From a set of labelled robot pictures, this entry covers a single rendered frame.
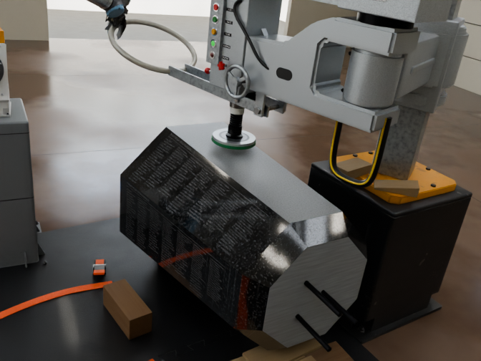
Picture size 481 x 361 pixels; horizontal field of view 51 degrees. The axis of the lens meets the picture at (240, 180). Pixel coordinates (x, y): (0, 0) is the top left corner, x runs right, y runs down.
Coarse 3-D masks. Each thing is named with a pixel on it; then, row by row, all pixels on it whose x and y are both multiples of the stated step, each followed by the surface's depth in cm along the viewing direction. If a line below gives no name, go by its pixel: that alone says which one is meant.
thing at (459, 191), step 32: (320, 192) 268; (352, 192) 248; (448, 192) 256; (384, 224) 233; (416, 224) 241; (448, 224) 258; (384, 256) 238; (416, 256) 254; (448, 256) 273; (384, 288) 250; (416, 288) 268; (384, 320) 264
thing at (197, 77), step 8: (176, 72) 256; (184, 72) 252; (192, 72) 264; (200, 72) 259; (184, 80) 253; (192, 80) 249; (200, 80) 245; (208, 80) 257; (200, 88) 246; (208, 88) 242; (216, 88) 238; (224, 96) 236; (240, 104) 230; (248, 104) 226; (272, 104) 231; (280, 104) 228; (256, 112) 219; (264, 112) 221; (280, 112) 229
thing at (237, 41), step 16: (256, 0) 208; (272, 0) 215; (240, 16) 211; (256, 16) 212; (272, 16) 219; (240, 32) 213; (256, 32) 216; (272, 32) 223; (224, 48) 222; (240, 48) 215; (240, 64) 217
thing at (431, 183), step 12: (348, 156) 274; (360, 156) 276; (372, 156) 278; (420, 168) 270; (420, 180) 255; (432, 180) 256; (444, 180) 258; (372, 192) 244; (384, 192) 238; (420, 192) 242; (432, 192) 247; (444, 192) 253
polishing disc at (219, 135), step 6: (216, 132) 249; (222, 132) 250; (246, 132) 254; (216, 138) 241; (222, 138) 242; (228, 138) 243; (246, 138) 245; (252, 138) 246; (228, 144) 237; (234, 144) 237; (240, 144) 238; (246, 144) 239; (252, 144) 242
